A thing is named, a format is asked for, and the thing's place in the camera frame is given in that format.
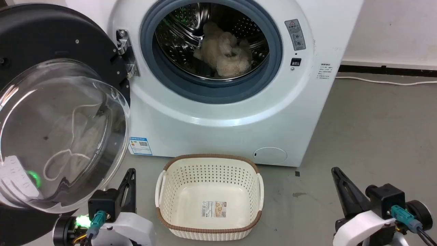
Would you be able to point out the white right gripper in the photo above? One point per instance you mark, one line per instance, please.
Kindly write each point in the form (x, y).
(362, 229)

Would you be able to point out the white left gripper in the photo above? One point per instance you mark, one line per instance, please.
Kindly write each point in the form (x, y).
(133, 229)

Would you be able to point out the black round glass washer door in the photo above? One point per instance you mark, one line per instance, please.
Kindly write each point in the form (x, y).
(51, 34)

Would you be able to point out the white front-load washing machine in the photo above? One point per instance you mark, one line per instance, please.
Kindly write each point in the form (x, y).
(222, 136)

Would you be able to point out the chrome door hinge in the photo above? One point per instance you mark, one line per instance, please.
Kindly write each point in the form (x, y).
(125, 48)

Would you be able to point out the blue energy label sticker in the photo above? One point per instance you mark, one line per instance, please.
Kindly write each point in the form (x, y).
(140, 146)

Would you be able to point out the cream perforated laundry basket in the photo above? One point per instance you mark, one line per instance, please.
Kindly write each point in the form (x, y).
(181, 205)

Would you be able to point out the paper product label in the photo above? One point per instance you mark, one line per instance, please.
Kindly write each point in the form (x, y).
(214, 209)

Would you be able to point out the small printed text sticker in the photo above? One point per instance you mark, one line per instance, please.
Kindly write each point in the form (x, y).
(324, 71)

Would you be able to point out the black baseboard strip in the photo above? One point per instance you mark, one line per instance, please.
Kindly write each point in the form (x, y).
(392, 70)

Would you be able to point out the beige plush toy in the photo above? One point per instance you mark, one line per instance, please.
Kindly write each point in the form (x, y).
(223, 51)

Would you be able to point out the grey warning sticker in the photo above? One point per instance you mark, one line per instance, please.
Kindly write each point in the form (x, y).
(295, 34)

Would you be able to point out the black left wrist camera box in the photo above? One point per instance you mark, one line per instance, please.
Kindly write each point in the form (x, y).
(104, 203)

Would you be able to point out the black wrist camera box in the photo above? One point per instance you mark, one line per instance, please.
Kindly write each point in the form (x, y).
(385, 200)
(104, 203)

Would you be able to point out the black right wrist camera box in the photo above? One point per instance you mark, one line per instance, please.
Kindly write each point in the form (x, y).
(385, 200)

